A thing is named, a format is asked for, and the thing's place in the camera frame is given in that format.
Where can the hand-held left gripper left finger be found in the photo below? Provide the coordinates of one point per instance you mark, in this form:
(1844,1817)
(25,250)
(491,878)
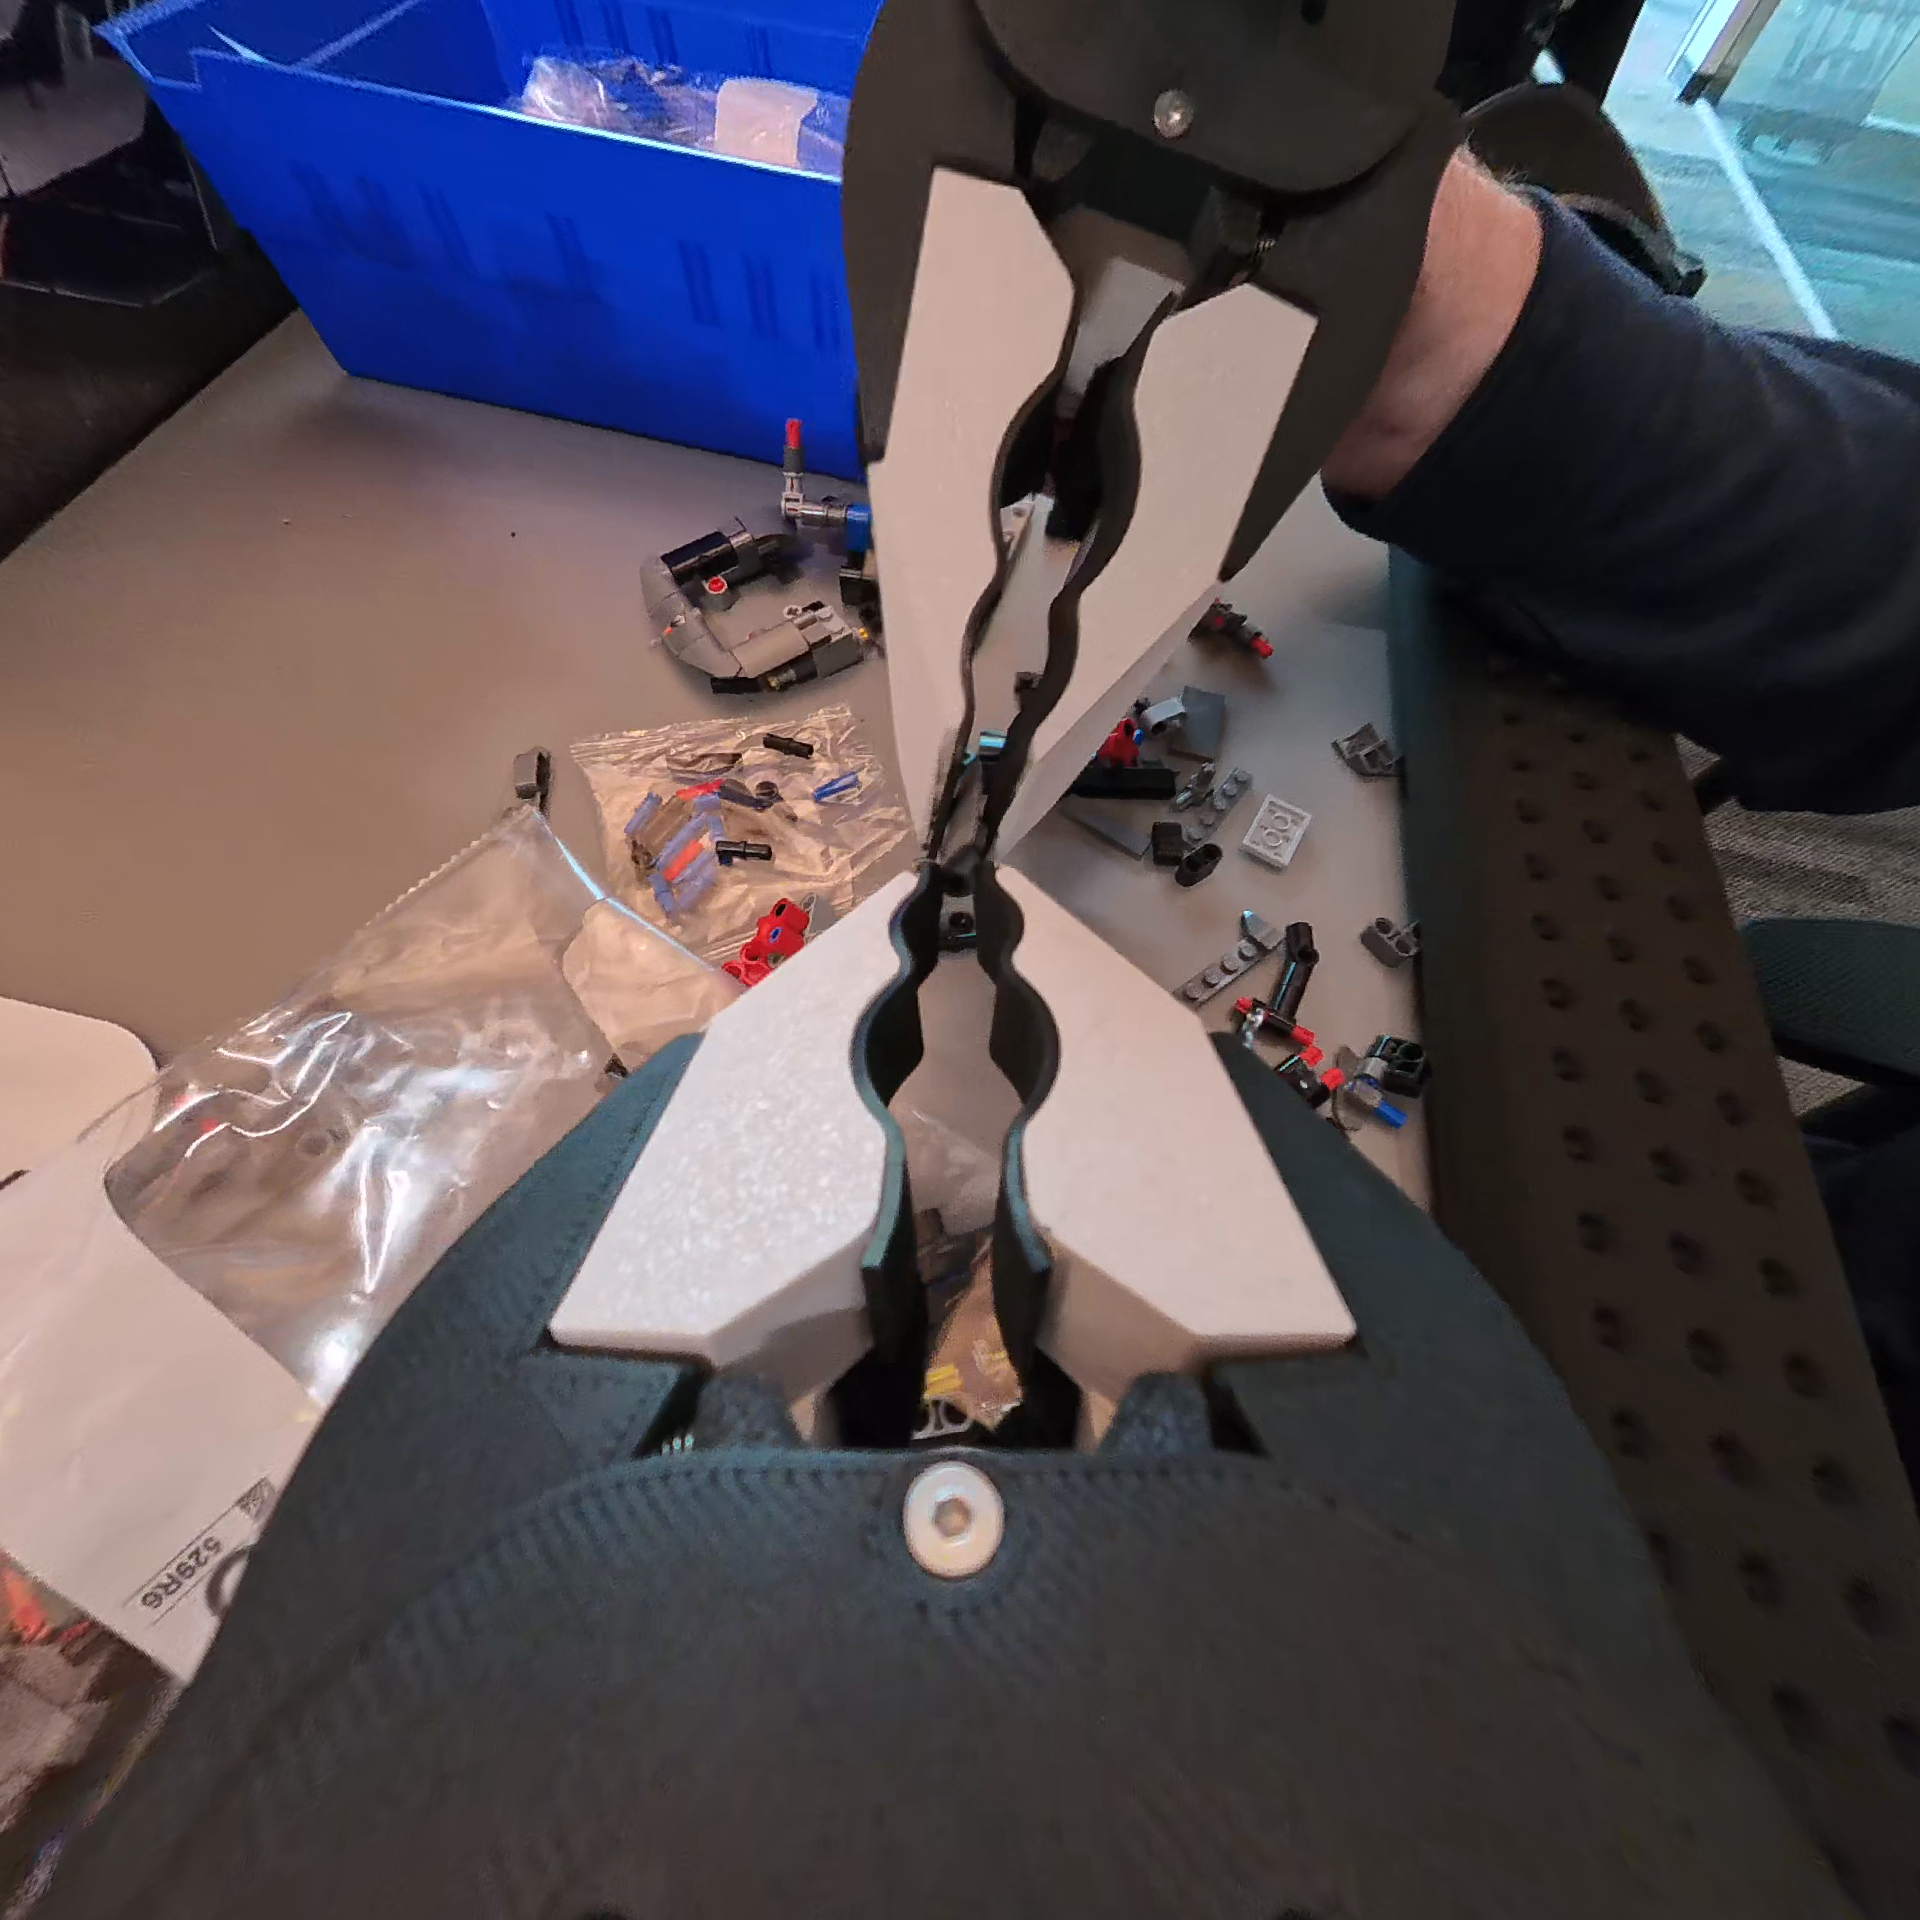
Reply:
(737,1202)

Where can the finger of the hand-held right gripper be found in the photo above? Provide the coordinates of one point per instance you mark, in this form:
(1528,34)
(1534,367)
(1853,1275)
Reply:
(1202,449)
(944,449)

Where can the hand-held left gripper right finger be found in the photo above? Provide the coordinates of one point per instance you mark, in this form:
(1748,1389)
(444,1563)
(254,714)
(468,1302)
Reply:
(1170,1202)

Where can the grey lego wedge blue pin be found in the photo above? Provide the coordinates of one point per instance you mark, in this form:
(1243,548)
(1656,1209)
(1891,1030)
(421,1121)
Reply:
(1368,1105)

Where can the red lego connector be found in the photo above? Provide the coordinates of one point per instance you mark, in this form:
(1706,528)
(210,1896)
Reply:
(773,938)

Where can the black lego assembly shiny bar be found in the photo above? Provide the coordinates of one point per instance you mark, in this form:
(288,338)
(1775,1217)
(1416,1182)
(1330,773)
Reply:
(1125,768)

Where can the clear bag grey lego pieces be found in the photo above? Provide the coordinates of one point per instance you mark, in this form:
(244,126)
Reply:
(375,1079)

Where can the clear bag mixed lego pieces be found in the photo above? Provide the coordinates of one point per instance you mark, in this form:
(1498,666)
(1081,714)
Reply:
(68,1696)

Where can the person's right forearm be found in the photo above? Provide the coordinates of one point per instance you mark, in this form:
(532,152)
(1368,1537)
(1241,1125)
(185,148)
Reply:
(1681,512)

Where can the blue grey axle lego assembly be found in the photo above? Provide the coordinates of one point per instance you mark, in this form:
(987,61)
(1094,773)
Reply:
(823,503)

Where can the grey red lego piece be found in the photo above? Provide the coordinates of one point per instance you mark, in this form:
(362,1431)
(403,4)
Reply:
(1241,632)

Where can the black lego brick red pins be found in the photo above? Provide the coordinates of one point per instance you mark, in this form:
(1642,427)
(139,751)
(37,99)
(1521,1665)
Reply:
(1309,1077)

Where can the grey lego block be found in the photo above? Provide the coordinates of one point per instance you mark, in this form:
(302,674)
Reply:
(804,645)

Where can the dark grey lego wedge plate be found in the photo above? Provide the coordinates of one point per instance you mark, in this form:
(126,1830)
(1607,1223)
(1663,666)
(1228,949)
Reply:
(1230,959)

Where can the black angled lego liftarm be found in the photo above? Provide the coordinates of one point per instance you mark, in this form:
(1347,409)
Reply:
(1290,976)

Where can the black shiny lego piece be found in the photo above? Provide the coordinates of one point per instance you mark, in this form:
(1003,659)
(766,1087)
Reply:
(1401,1063)

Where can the dark bluish grey lego plates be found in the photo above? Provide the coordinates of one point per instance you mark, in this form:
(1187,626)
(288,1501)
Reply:
(1202,736)

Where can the curved grey black lego assembly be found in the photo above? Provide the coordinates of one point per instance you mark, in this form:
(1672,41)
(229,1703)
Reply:
(699,593)

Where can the grey lego pin connector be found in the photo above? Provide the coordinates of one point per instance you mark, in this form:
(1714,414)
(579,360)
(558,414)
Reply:
(1392,942)

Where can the dark grey flat lego tile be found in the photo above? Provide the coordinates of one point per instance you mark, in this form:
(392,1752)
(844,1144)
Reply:
(1111,832)

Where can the crumpled bag of lego pins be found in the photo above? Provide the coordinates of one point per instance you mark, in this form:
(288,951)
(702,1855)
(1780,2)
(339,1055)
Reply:
(723,823)

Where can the light grey lego plate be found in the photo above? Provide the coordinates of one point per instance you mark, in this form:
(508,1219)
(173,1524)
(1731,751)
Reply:
(1276,829)

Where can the grey curved lego panel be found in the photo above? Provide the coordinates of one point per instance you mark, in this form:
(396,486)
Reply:
(532,770)

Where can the person's right hand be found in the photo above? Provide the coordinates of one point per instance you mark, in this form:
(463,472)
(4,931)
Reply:
(1449,299)

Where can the black office chair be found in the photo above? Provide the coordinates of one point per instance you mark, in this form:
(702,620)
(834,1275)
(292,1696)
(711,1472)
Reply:
(1591,163)

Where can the clear bags in bin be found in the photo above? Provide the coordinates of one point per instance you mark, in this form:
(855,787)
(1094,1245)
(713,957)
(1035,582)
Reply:
(677,106)

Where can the blue plastic bin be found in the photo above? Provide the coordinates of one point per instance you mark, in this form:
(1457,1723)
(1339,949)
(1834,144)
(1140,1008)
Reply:
(526,255)

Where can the white rounded board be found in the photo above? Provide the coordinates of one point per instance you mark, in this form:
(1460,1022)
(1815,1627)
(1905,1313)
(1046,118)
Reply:
(61,1088)

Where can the dark office chair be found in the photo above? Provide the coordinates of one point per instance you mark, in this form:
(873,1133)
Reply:
(1832,989)

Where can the person's dark blue clothing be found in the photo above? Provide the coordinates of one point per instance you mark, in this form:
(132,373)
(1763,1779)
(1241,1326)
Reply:
(1877,1275)

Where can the dark grey lego slope bracket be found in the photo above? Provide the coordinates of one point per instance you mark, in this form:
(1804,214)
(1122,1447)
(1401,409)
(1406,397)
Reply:
(1368,751)

